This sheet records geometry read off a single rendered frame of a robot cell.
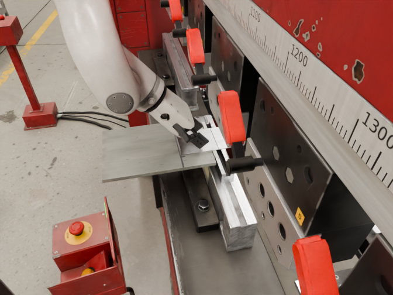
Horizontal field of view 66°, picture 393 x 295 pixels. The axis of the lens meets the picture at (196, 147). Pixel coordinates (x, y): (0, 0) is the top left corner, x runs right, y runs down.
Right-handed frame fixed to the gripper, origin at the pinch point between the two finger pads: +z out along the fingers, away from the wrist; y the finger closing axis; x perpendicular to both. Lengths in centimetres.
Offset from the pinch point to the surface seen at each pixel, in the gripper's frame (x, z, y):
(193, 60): -13.7, -21.6, -12.1
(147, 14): 2, -3, 86
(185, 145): 4.1, -0.3, -1.1
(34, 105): 126, 6, 163
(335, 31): -26, -30, -40
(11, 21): 80, -38, 163
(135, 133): 13.1, -7.6, 6.6
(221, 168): -0.9, 4.2, -10.7
